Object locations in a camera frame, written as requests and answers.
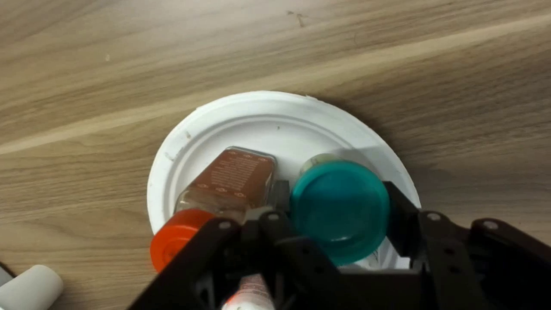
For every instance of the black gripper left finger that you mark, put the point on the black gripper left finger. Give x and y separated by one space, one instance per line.
203 275

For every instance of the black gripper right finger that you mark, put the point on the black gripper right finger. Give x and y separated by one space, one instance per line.
487 266

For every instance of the teal lid green tub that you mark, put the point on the teal lid green tub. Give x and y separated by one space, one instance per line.
341 206

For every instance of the orange lid spice jar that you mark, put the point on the orange lid spice jar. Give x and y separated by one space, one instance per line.
229 187

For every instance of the small white pill bottle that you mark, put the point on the small white pill bottle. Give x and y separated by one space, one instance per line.
36 288

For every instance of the blue label white bottle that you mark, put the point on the blue label white bottle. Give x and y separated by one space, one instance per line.
249 295

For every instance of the white paper plate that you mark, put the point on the white paper plate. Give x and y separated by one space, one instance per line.
291 128

